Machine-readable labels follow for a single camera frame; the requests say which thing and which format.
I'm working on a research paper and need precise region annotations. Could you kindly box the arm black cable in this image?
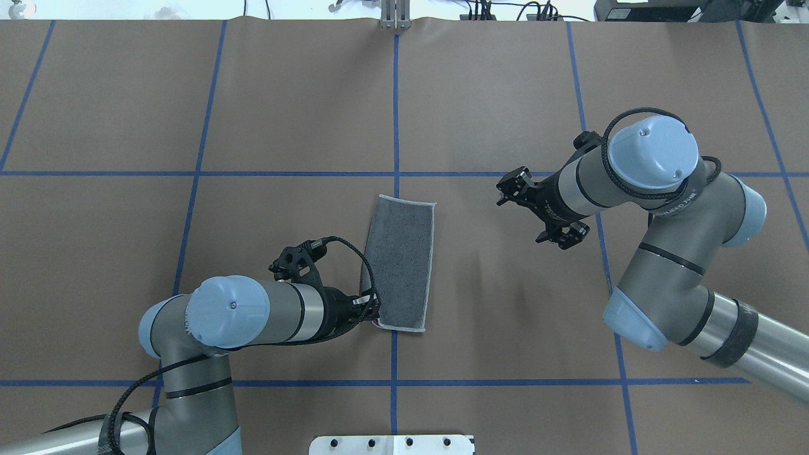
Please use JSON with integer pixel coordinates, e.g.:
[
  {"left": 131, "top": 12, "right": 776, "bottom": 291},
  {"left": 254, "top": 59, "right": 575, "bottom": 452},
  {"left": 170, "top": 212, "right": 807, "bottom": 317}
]
[
  {"left": 600, "top": 107, "right": 722, "bottom": 219},
  {"left": 44, "top": 236, "right": 380, "bottom": 455}
]

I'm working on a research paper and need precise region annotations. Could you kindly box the pink and grey towel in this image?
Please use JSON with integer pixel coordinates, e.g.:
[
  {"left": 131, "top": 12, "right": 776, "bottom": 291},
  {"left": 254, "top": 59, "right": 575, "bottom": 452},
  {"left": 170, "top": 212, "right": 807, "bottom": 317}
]
[{"left": 363, "top": 194, "right": 435, "bottom": 333}]

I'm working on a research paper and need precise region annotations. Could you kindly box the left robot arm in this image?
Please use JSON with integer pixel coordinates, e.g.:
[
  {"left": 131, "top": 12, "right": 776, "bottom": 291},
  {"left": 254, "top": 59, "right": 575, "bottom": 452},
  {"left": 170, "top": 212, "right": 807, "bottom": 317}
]
[{"left": 2, "top": 276, "right": 380, "bottom": 454}]

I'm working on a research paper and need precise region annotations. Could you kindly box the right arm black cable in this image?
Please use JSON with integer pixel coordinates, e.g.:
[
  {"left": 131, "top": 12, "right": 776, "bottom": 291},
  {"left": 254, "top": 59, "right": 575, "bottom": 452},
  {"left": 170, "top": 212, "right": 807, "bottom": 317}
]
[{"left": 600, "top": 107, "right": 722, "bottom": 219}]

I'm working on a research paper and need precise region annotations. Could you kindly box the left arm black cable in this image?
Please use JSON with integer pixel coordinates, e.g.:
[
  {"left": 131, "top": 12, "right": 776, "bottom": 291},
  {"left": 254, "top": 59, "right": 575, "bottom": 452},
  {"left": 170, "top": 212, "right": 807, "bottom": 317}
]
[{"left": 44, "top": 236, "right": 380, "bottom": 455}]

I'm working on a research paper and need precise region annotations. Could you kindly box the aluminium frame post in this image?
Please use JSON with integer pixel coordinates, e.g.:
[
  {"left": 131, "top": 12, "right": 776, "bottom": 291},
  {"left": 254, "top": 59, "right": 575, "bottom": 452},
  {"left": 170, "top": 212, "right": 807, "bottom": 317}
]
[{"left": 379, "top": 0, "right": 412, "bottom": 31}]

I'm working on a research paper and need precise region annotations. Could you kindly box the black electronics box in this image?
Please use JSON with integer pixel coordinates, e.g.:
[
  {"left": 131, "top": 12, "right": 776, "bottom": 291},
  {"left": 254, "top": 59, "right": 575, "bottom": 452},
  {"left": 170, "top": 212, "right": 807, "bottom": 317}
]
[{"left": 593, "top": 1, "right": 700, "bottom": 23}]

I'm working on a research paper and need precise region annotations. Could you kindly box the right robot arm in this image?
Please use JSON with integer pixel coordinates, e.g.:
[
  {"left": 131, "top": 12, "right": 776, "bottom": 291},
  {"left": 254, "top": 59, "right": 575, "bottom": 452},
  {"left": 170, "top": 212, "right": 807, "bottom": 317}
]
[{"left": 496, "top": 107, "right": 808, "bottom": 404}]

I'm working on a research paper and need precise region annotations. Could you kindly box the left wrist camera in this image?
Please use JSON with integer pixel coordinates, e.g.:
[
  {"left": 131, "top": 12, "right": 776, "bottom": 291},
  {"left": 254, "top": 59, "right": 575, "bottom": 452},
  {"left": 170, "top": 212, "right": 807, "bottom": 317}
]
[{"left": 269, "top": 239, "right": 327, "bottom": 287}]

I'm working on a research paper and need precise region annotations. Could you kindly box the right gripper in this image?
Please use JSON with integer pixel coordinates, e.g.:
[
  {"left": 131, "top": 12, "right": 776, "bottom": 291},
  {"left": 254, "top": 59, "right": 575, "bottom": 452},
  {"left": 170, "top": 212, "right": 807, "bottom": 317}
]
[{"left": 496, "top": 166, "right": 590, "bottom": 250}]

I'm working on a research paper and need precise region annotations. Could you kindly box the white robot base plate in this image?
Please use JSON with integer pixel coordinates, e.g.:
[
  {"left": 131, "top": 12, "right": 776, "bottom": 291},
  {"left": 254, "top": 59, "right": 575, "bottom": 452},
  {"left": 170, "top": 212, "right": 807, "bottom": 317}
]
[{"left": 308, "top": 434, "right": 476, "bottom": 454}]

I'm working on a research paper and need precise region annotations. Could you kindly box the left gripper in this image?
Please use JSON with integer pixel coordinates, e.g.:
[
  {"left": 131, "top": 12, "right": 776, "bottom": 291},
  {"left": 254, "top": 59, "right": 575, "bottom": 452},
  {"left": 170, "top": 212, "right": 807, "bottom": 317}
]
[{"left": 325, "top": 287, "right": 381, "bottom": 339}]

